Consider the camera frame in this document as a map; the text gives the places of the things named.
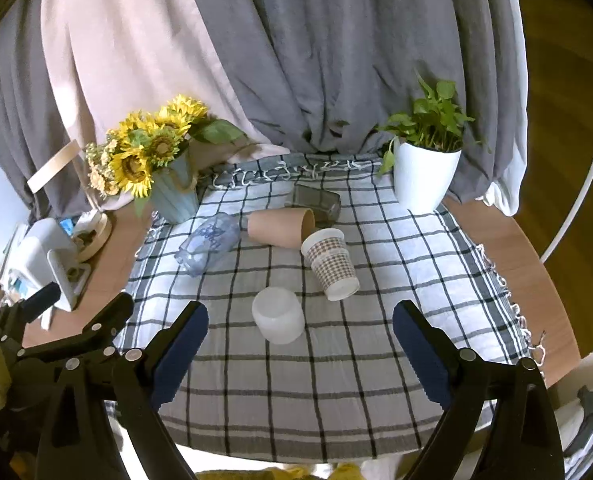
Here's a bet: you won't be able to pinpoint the white appliance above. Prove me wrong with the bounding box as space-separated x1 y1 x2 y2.
19 217 92 311

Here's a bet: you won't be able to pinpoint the green leafy plant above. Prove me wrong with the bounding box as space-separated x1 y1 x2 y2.
376 72 492 176

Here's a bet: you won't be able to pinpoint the grey curtain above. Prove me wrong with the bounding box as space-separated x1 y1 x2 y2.
0 0 527 221

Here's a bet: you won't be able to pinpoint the white plant pot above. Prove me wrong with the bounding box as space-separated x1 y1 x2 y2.
393 141 463 212

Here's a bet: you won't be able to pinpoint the yellow cloth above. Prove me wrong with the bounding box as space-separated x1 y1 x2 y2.
196 462 362 480

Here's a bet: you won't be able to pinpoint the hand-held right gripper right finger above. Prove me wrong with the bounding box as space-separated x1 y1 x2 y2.
393 300 566 480

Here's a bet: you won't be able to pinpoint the brown paper cup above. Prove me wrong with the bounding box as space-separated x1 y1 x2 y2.
247 207 318 249

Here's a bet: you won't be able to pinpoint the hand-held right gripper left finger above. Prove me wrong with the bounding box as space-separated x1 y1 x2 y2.
36 301 210 480

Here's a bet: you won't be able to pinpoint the clear plastic cup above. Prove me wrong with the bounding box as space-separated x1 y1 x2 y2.
176 212 240 278

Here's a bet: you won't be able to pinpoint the blue ribbed vase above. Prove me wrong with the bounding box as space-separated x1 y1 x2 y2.
149 155 200 225

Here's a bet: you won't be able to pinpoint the dark glass cup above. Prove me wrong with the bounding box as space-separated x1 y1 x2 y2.
285 184 341 226

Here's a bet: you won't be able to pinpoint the checked paper cup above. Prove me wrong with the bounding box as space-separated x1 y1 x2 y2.
301 228 360 302

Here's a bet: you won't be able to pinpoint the white curtain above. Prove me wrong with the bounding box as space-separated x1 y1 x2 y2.
476 0 529 218

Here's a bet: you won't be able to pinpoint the beige dried flowers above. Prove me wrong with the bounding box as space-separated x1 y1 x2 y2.
85 140 122 198

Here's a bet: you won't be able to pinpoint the pink curtain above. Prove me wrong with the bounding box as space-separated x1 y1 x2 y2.
40 0 290 211

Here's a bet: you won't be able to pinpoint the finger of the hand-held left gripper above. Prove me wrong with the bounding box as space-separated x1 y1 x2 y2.
0 282 62 346
14 291 135 362

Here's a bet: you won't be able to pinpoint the white frosted cup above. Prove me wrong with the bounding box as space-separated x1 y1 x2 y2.
252 286 305 345

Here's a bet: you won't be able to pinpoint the sunflower bouquet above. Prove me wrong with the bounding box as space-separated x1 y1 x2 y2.
107 94 250 218

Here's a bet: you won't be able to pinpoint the checked table cloth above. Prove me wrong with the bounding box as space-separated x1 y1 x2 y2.
109 152 547 463

